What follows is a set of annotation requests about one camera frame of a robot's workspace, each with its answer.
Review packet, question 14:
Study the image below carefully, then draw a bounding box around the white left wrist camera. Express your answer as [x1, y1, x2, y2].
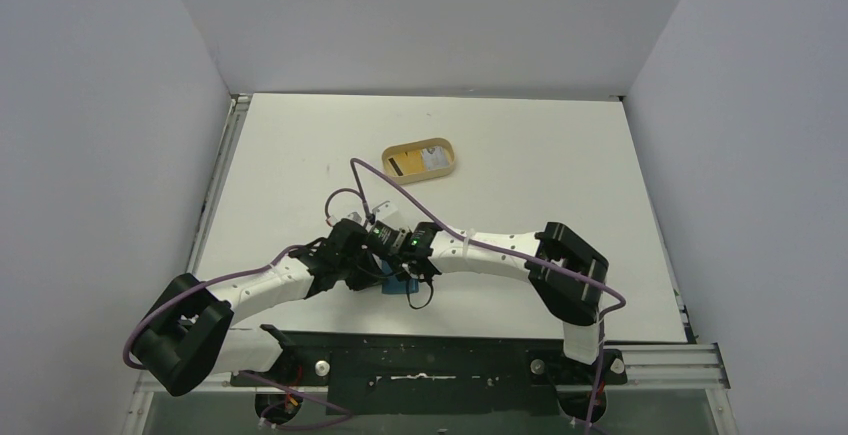
[325, 210, 367, 226]

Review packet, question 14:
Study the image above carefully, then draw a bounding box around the blue leather card holder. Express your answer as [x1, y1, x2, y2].
[380, 261, 420, 295]

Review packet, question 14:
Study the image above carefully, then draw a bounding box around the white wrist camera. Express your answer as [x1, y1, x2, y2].
[372, 201, 405, 227]
[325, 210, 367, 226]

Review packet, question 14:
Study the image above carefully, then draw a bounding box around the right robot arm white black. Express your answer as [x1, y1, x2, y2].
[365, 222, 609, 382]

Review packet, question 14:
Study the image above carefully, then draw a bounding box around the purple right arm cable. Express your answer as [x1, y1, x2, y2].
[349, 157, 628, 435]

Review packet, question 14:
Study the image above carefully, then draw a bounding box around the beige oval tray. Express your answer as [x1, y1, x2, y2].
[381, 138, 456, 185]

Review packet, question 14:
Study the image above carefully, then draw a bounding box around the grey card in tray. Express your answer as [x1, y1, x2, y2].
[420, 145, 451, 171]

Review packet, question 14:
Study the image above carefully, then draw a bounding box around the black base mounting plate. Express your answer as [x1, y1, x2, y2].
[232, 324, 628, 426]

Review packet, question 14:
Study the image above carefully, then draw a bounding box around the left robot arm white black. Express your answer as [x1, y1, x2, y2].
[123, 219, 373, 396]

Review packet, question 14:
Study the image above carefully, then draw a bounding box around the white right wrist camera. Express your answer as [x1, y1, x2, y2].
[372, 201, 405, 227]

